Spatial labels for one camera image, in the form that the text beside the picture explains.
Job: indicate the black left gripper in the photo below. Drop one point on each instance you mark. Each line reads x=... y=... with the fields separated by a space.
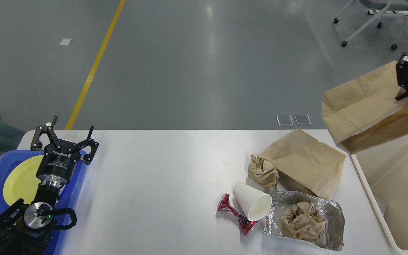
x=57 y=166

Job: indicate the yellow plastic plate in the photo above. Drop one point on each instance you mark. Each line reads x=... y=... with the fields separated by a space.
x=22 y=182

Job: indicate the large brown paper bag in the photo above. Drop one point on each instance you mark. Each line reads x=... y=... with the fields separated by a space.
x=363 y=112

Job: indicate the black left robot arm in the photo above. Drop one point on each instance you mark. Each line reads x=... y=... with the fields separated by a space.
x=38 y=190

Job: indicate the white office chair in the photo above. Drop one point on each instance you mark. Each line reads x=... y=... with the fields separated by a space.
x=386 y=9

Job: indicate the white plastic bin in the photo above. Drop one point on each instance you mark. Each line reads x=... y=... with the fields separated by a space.
x=383 y=172

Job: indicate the crumpled brown paper ball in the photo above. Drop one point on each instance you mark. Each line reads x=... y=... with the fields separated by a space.
x=263 y=172

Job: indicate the crumpled brown paper on foil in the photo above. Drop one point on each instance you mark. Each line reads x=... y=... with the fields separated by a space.
x=304 y=221

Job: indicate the crushed red can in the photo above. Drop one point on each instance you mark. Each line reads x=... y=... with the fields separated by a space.
x=224 y=205

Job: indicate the white paper cup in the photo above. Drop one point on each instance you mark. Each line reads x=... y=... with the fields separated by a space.
x=254 y=203

